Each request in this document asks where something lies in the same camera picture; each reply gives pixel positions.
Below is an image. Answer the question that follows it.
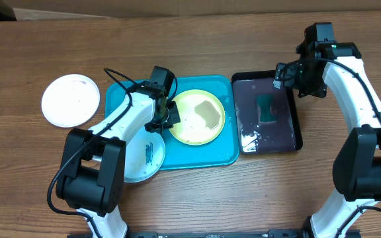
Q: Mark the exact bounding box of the yellow-rimmed plate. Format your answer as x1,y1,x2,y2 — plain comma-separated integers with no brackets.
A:
169,89,226,145

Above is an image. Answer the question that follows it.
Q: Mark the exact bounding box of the light blue plate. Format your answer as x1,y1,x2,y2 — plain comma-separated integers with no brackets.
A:
124,128,165,183

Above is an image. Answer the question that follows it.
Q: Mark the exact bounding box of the green scrubbing sponge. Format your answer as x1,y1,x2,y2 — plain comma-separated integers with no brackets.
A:
256,95,275,122

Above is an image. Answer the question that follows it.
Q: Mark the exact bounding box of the white plate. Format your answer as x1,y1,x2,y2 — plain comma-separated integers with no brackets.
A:
41,74,101,128

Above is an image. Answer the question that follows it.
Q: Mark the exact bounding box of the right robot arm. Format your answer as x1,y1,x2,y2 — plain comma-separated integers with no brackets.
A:
273,22,381,237

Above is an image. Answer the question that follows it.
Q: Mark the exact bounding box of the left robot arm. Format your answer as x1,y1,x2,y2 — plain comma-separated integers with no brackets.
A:
47,66,180,237

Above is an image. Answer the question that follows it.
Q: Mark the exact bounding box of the black plastic tray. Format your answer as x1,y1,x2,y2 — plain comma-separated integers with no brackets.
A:
232,70,303,155

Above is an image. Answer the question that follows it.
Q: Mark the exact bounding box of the teal plastic tray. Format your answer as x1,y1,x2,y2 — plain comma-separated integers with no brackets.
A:
104,75,241,171

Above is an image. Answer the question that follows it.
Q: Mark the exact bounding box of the cardboard backdrop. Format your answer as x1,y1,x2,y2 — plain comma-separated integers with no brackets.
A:
6,0,381,17

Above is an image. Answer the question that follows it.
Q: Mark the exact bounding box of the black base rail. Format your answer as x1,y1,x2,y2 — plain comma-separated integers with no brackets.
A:
66,227,362,238

